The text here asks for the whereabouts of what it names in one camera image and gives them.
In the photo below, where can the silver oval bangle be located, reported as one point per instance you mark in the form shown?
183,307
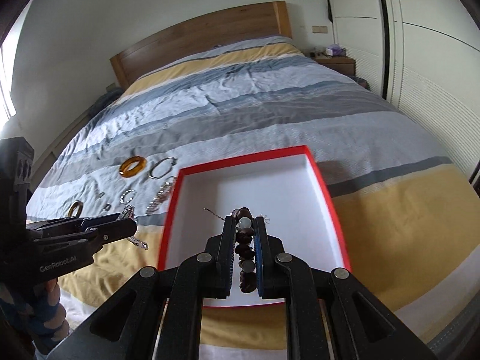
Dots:
162,168

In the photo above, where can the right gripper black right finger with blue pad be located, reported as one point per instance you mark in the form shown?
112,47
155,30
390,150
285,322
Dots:
330,314

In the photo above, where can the wall light switch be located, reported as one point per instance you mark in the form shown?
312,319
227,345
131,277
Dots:
320,29

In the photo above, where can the striped bed duvet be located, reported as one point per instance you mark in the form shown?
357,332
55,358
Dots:
409,216

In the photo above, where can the hand in blue glove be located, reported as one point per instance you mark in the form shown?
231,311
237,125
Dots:
46,320

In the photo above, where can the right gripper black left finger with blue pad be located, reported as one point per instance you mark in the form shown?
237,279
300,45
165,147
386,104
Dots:
156,314

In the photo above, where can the dark blue pillow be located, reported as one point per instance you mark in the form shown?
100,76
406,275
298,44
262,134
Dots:
104,101

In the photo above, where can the red white shallow box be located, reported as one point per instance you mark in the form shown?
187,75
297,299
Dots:
284,186

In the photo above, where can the wooden headboard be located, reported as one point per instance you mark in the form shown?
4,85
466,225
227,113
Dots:
202,33

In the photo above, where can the amber bangle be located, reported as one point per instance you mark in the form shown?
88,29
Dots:
132,166

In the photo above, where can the wooden nightstand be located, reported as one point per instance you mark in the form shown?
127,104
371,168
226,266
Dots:
341,64

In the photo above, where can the white sliding wardrobe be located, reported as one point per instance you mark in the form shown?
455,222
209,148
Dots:
422,56

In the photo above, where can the purple tissue box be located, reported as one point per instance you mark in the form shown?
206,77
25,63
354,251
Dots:
335,50

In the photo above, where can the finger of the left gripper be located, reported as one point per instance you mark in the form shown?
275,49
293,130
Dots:
70,224
89,241

